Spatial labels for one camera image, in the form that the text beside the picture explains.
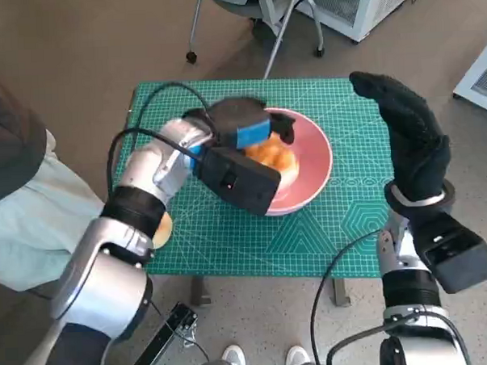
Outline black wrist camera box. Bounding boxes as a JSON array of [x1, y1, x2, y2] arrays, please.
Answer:
[[195, 143, 284, 220], [409, 208, 487, 296]]

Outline pink bowl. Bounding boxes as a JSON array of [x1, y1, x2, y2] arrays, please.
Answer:
[[240, 104, 337, 219]]

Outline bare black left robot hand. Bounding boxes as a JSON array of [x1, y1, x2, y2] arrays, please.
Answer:
[[207, 93, 298, 153]]

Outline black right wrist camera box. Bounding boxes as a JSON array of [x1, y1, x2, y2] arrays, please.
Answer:
[[409, 208, 487, 296]]

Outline person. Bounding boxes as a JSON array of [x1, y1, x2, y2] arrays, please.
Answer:
[[0, 67, 110, 293]]

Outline silver metal pole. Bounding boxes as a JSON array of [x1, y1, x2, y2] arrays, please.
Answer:
[[259, 0, 304, 80]]

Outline white shoe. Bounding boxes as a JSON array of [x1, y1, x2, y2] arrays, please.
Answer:
[[284, 346, 311, 365], [220, 344, 247, 365]]

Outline long striped toy bread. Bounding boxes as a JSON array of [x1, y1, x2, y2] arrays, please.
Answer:
[[243, 131, 301, 187]]

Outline green cutting mat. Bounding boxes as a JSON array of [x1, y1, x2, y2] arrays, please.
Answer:
[[113, 70, 398, 289]]

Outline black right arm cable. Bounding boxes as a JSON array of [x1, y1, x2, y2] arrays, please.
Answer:
[[304, 229, 384, 365], [324, 320, 473, 365]]

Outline grey table leg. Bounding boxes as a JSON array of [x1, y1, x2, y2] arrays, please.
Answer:
[[332, 277, 352, 308], [190, 276, 212, 308]]

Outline small white vented cabinet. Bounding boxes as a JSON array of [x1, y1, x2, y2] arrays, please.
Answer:
[[450, 34, 487, 120]]

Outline grey office chair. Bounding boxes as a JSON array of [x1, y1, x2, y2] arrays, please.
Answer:
[[183, 0, 326, 65]]

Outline large white vented cabinet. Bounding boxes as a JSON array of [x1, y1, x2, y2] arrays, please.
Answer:
[[294, 0, 430, 46]]

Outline thin black floor cable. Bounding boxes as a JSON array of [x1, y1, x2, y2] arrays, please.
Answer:
[[151, 300, 210, 363]]

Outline black metal bar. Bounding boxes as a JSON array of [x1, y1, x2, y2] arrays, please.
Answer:
[[119, 300, 200, 365]]

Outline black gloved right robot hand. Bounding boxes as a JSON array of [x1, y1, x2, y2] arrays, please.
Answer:
[[349, 67, 455, 205]]

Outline round toy bread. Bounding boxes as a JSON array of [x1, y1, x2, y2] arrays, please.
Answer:
[[150, 212, 175, 250]]

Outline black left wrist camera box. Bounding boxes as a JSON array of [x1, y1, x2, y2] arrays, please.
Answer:
[[195, 143, 284, 220]]

